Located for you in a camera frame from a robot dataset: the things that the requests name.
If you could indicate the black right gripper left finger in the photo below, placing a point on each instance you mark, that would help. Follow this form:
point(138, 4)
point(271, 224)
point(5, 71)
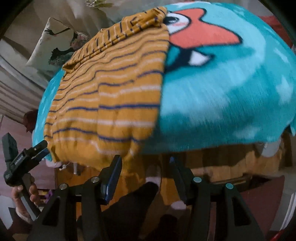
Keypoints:
point(57, 220)

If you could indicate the dark red cap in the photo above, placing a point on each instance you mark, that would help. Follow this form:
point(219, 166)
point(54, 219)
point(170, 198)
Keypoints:
point(30, 119)

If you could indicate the orange striped knit sweater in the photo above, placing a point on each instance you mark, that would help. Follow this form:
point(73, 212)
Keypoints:
point(108, 100)

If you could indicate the person's left hand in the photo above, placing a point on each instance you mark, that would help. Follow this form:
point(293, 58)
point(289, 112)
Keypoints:
point(25, 196)

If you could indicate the white crane print pillow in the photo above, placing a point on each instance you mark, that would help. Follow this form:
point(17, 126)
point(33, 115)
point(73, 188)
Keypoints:
point(56, 46)

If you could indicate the turquoise star cartoon blanket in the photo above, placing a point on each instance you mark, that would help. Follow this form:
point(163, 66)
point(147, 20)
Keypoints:
point(228, 79)

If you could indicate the beige curtain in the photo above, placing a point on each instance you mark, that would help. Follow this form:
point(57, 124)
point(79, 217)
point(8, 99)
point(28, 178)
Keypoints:
point(22, 86)

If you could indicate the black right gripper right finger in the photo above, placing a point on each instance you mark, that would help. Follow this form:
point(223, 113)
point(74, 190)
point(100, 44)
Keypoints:
point(213, 206)

